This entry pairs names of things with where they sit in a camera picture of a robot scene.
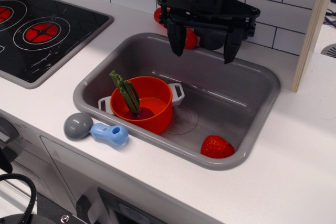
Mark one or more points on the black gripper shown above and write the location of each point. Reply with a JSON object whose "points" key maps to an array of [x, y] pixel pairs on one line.
{"points": [[233, 16]]}

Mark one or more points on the purple toy beet green stem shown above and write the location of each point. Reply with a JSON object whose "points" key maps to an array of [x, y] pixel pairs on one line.
{"points": [[131, 98]]}

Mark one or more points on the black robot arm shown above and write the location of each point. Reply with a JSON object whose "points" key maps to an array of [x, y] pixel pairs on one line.
{"points": [[218, 23]]}

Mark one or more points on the grey plastic sink basin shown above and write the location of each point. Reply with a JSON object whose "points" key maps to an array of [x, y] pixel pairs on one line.
{"points": [[223, 106]]}

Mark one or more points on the dark grey toy faucet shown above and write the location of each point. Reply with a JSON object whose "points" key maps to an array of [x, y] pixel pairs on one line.
{"points": [[205, 40]]}

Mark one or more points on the red toy sausage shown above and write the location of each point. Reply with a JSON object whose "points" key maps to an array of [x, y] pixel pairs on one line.
{"points": [[191, 37]]}

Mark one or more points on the red toy strawberry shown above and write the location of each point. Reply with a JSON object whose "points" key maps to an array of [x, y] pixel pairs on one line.
{"points": [[217, 147]]}

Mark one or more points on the grey round floor vent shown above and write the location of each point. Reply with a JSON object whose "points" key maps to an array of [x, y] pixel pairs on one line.
{"points": [[329, 50]]}

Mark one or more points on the light wooden side panel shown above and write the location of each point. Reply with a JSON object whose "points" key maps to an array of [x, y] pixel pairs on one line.
{"points": [[310, 40]]}

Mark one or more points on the grey and blue toy scoop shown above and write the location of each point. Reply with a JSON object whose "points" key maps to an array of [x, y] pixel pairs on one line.
{"points": [[80, 125]]}

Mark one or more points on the black toy stove top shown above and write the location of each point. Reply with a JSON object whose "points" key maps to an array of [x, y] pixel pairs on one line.
{"points": [[39, 36]]}

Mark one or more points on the grey oven knob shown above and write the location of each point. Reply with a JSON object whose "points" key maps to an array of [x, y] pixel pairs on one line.
{"points": [[8, 132]]}

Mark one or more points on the orange toy pot white handles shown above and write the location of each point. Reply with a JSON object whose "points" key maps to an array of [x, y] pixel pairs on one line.
{"points": [[154, 94]]}

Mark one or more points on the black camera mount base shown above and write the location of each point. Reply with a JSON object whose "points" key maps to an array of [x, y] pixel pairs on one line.
{"points": [[44, 210]]}

